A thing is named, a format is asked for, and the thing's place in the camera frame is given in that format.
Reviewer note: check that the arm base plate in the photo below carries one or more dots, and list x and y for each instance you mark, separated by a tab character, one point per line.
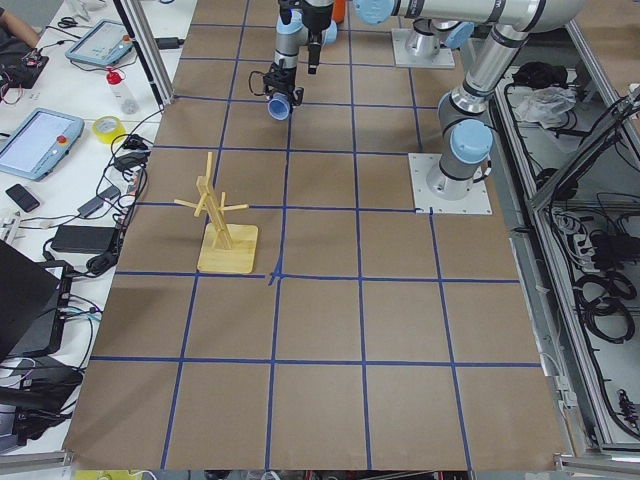
416	50
435	193

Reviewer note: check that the red cap squeeze bottle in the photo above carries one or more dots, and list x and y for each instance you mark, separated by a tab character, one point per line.
125	99

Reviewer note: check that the black smartphone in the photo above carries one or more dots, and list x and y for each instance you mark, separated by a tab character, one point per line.
22	198

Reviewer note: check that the black scissors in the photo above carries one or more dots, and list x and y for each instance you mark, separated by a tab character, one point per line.
67	22

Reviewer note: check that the light blue plastic cup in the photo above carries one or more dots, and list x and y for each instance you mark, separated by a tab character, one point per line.
279	107

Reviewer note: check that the aluminium frame post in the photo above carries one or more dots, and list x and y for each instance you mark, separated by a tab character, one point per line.
137	26

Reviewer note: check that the large orange can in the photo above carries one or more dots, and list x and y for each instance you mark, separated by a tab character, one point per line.
339	11

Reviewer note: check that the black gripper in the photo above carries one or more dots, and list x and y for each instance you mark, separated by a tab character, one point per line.
280	81
315	26

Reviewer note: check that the black laptop computer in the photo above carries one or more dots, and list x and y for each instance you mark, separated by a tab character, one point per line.
33	295

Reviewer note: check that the teach pendant far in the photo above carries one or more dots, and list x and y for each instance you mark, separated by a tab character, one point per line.
105	44

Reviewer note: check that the crumpled white cloth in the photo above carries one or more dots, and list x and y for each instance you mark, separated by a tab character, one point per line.
548	106

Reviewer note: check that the teach pendant near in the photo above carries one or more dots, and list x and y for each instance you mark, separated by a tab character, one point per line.
40	143

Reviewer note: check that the wooden cup rack stand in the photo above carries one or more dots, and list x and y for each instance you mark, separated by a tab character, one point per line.
226	248

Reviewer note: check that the teach pendant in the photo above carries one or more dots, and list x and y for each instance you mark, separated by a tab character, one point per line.
105	44
40	143

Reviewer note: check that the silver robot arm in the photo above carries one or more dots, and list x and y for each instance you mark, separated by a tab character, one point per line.
292	34
468	140

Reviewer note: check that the yellow tape roll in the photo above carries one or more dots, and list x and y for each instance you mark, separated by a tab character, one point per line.
108	129

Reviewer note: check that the black power adapter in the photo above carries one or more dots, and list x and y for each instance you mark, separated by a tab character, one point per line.
83	239

